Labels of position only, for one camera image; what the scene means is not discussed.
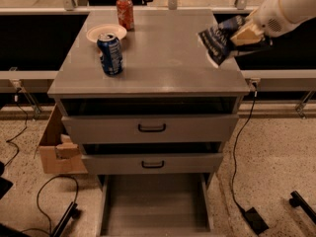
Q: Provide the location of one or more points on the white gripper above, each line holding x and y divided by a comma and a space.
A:
268, 18

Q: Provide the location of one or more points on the blue chip bag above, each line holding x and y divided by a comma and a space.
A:
218, 45

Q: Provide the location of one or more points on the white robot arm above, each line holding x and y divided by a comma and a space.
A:
298, 11

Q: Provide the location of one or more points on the grey top drawer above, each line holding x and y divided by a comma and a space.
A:
149, 129

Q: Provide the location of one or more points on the grey drawer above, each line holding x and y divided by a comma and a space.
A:
125, 164
163, 205
149, 129

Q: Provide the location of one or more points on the grey drawer cabinet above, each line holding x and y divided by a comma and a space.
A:
165, 72

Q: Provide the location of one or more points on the grey middle drawer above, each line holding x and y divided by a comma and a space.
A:
125, 164

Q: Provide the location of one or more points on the grey bottom drawer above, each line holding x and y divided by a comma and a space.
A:
163, 205

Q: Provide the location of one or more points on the orange soda can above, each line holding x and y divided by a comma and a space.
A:
125, 14

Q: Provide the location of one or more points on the blue soda can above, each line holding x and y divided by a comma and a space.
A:
111, 56

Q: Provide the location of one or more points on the black stand leg right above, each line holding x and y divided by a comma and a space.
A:
297, 200

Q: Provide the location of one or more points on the black stand leg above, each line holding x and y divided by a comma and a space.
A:
72, 212
297, 200

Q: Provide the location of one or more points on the black power adapter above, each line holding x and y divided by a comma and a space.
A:
255, 221

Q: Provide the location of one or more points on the brown cardboard box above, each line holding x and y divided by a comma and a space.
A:
58, 154

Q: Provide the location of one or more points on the black stand leg left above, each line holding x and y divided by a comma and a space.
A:
72, 212

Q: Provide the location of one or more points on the metal railing frame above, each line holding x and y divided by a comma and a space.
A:
18, 15

